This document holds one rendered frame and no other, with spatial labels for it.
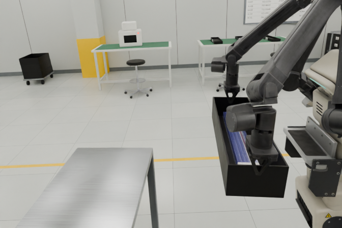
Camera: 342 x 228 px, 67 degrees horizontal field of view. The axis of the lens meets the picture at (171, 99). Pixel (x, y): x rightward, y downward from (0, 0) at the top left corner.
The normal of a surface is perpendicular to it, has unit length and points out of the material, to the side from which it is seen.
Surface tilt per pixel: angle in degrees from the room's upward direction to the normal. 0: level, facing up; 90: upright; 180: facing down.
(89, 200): 0
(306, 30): 67
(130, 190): 0
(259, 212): 0
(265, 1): 90
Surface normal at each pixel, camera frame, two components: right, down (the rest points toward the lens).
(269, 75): 0.18, -0.02
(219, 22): 0.01, 0.36
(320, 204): -0.18, -0.92
